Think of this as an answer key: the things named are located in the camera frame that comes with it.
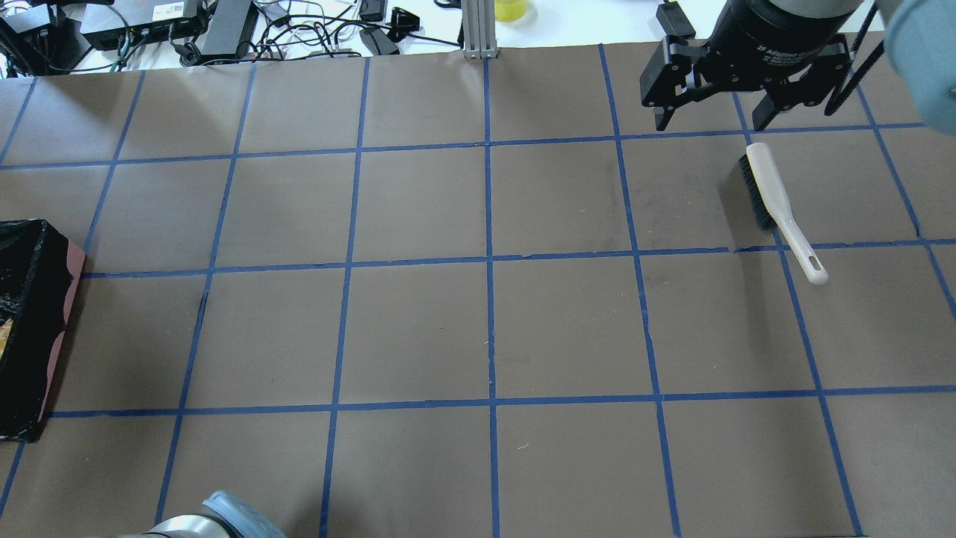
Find black power adapter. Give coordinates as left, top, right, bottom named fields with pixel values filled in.
left=655, top=1, right=696, bottom=40

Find black electronics box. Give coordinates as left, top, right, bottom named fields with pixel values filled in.
left=200, top=1, right=258, bottom=64

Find black lined trash bin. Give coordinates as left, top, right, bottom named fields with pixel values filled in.
left=1, top=219, right=86, bottom=443

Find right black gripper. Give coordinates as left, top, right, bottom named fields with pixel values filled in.
left=639, top=1, right=856, bottom=132

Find beige hand brush black bristles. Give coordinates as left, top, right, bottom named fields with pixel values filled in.
left=739, top=142, right=830, bottom=286

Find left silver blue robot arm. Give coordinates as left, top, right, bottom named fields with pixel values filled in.
left=143, top=490, right=286, bottom=537

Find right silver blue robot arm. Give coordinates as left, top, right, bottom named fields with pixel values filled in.
left=639, top=1, right=954, bottom=135

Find aluminium frame post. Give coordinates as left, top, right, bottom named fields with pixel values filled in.
left=461, top=0, right=499, bottom=59

